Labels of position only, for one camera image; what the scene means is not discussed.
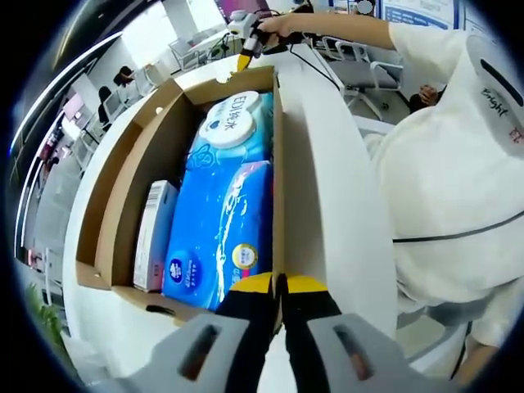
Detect blue wet wipes soft item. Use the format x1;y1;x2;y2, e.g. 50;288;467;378
186;90;274;173

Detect white chest device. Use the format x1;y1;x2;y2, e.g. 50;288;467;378
464;34;524;156

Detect black device cable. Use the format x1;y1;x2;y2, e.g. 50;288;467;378
391;210;524;245

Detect blue tissue pack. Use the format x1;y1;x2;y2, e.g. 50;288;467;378
160;160;274;311

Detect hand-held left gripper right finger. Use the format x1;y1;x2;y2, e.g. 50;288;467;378
280;273;459;393

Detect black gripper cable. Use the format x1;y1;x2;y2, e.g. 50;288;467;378
261;40;345;91

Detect person's right hand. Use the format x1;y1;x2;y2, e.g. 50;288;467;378
255;16;296;45

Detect brown cardboard shoe box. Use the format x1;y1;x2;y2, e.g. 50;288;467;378
75;65;287;328

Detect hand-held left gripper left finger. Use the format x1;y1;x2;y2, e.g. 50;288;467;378
108;272;279;393

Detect white medicine box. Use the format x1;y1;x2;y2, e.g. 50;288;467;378
133;179;180;292

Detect person in white shirt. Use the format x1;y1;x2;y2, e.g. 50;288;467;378
364;22;524;357

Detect grey mesh office chair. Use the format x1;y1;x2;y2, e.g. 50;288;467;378
323;35;404;122

